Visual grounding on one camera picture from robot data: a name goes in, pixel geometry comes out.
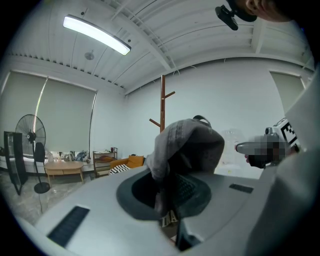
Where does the black head-mounted camera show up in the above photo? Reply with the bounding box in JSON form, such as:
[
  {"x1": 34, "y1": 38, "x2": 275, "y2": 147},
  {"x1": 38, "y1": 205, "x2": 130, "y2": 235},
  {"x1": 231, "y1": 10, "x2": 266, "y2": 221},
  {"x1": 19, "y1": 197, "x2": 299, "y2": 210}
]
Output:
[{"x1": 215, "y1": 4, "x2": 240, "y2": 31}]

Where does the wooden shelf unit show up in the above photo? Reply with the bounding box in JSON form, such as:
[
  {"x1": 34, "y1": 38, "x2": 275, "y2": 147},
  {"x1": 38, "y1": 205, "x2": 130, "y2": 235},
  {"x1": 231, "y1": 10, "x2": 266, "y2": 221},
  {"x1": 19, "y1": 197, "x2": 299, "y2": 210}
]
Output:
[{"x1": 92, "y1": 146, "x2": 119, "y2": 179}]

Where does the wooden coat stand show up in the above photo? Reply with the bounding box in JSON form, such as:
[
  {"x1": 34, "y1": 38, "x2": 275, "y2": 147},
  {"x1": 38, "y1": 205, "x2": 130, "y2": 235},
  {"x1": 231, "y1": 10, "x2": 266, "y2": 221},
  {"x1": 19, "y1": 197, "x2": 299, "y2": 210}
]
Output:
[{"x1": 149, "y1": 74, "x2": 176, "y2": 134}]

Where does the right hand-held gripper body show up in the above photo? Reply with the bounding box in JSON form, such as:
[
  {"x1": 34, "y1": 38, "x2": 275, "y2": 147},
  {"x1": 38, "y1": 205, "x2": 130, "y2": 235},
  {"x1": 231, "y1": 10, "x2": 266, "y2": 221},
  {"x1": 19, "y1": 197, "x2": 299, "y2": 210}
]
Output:
[{"x1": 251, "y1": 117, "x2": 301, "y2": 169}]

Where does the grey roller blind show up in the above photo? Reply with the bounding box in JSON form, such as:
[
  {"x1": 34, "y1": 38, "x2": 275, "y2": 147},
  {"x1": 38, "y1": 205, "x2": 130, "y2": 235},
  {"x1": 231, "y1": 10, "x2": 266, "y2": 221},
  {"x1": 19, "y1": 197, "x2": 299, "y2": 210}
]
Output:
[
  {"x1": 0, "y1": 70, "x2": 49, "y2": 151},
  {"x1": 37, "y1": 77, "x2": 98, "y2": 154}
]

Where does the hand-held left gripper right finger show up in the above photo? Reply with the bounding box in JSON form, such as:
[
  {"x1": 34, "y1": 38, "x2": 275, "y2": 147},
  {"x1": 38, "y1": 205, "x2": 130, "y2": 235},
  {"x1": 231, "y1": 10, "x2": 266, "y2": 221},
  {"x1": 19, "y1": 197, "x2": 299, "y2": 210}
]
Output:
[{"x1": 172, "y1": 172, "x2": 261, "y2": 252}]

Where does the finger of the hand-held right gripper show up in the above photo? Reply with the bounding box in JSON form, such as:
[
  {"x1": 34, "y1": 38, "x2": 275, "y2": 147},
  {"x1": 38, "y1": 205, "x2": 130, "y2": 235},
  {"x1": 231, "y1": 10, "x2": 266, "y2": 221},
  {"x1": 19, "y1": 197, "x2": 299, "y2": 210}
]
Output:
[{"x1": 235, "y1": 140, "x2": 254, "y2": 154}]

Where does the black frame stand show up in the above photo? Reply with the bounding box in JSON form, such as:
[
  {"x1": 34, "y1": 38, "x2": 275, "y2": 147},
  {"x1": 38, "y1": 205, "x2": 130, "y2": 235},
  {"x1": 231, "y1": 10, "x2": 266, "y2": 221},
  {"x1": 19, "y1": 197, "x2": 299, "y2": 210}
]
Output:
[{"x1": 3, "y1": 131, "x2": 29, "y2": 196}]

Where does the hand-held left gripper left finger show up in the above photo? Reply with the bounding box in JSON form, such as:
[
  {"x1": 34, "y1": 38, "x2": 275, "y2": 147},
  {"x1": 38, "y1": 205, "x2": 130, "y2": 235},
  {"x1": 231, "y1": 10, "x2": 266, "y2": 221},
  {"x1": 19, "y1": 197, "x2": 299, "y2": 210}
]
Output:
[{"x1": 34, "y1": 169, "x2": 177, "y2": 256}]

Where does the oval wooden table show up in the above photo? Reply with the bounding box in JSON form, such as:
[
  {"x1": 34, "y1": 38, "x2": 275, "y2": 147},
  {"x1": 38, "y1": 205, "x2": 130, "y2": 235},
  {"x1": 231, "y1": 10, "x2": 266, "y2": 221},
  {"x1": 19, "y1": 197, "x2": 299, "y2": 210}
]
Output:
[{"x1": 44, "y1": 161, "x2": 85, "y2": 189}]

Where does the large clear water bottle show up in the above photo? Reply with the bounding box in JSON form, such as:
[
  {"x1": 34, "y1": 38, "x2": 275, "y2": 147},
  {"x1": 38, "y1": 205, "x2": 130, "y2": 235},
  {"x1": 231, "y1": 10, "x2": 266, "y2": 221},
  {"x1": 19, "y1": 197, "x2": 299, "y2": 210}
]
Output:
[{"x1": 219, "y1": 128, "x2": 245, "y2": 173}]

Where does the orange sofa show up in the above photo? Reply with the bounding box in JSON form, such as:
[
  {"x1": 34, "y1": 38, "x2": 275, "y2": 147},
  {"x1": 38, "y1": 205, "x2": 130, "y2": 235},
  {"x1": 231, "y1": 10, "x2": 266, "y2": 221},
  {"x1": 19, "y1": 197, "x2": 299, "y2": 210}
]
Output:
[{"x1": 109, "y1": 154, "x2": 146, "y2": 176}]

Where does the person's head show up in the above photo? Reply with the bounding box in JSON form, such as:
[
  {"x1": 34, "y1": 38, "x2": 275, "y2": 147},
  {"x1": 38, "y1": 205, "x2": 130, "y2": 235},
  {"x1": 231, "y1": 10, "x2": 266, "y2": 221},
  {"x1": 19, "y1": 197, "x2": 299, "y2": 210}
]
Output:
[{"x1": 234, "y1": 0, "x2": 296, "y2": 23}]

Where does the grey cloth garment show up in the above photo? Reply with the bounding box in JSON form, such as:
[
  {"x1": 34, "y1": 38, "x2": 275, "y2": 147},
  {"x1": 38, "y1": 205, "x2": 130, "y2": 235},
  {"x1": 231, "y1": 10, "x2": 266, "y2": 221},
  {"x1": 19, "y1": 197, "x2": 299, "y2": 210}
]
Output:
[{"x1": 145, "y1": 114, "x2": 226, "y2": 227}]

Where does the black standing fan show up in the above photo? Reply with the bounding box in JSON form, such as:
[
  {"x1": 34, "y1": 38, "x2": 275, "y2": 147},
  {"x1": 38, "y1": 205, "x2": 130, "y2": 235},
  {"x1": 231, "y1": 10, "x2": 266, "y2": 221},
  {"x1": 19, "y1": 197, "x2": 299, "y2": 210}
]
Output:
[{"x1": 14, "y1": 113, "x2": 50, "y2": 195}]

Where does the black cloth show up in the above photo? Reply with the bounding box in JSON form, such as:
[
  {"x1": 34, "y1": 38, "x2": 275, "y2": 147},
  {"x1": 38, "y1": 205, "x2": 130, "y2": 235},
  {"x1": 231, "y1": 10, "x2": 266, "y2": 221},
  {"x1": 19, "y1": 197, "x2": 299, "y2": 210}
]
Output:
[{"x1": 34, "y1": 141, "x2": 46, "y2": 163}]

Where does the black white striped blanket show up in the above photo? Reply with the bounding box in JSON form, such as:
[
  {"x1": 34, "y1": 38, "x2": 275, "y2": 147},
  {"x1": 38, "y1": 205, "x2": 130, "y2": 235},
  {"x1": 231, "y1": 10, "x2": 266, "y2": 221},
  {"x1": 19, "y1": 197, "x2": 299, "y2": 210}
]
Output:
[{"x1": 109, "y1": 163, "x2": 132, "y2": 176}]

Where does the long ceiling light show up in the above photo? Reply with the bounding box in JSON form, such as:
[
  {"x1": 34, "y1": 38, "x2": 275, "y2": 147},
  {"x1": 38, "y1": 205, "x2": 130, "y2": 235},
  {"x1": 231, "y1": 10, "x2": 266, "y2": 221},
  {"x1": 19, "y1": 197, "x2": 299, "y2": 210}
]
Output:
[{"x1": 62, "y1": 14, "x2": 132, "y2": 56}]

